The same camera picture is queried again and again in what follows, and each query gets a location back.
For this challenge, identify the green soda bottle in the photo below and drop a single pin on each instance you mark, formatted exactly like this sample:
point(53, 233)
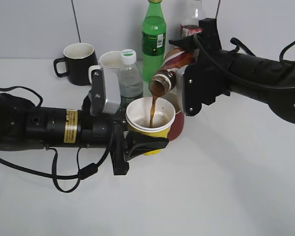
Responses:
point(154, 30)

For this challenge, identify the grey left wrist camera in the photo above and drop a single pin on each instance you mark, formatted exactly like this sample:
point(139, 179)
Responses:
point(105, 94)

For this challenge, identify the yellow paper cup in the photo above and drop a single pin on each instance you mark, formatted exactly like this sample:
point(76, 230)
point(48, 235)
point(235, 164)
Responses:
point(149, 117)

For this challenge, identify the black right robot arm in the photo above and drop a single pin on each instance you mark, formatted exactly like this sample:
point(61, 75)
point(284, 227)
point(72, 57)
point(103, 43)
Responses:
point(268, 81)

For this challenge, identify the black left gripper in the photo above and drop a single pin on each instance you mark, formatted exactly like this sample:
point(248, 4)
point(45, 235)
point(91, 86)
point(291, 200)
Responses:
point(106, 131)

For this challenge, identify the brown Nescafe coffee bottle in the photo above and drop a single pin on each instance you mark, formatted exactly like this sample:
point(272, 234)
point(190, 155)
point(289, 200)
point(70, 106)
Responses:
point(165, 78)

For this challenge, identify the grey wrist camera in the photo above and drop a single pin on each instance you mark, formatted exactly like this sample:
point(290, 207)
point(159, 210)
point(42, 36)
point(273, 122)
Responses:
point(180, 88)
point(105, 94)

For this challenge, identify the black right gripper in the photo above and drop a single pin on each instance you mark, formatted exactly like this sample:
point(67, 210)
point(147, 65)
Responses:
point(203, 81)

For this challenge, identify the cola bottle red label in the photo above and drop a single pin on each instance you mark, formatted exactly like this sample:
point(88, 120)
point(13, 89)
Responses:
point(192, 14)

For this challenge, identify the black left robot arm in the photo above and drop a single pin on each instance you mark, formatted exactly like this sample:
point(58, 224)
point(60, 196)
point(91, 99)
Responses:
point(24, 126)

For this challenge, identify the clear water bottle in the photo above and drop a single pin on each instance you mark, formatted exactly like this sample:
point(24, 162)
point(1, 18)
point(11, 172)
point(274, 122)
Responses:
point(129, 78)

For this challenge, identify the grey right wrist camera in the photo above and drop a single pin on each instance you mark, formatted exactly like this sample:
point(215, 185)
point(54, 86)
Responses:
point(180, 88)

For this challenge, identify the white ceramic mug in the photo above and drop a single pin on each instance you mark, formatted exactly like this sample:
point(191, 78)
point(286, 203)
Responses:
point(109, 63)

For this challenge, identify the red ceramic mug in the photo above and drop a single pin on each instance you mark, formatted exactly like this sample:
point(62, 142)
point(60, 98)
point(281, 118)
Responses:
point(178, 124)

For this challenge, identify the black ceramic mug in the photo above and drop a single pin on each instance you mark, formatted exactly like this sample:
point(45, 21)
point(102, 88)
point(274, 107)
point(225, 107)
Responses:
point(78, 58)

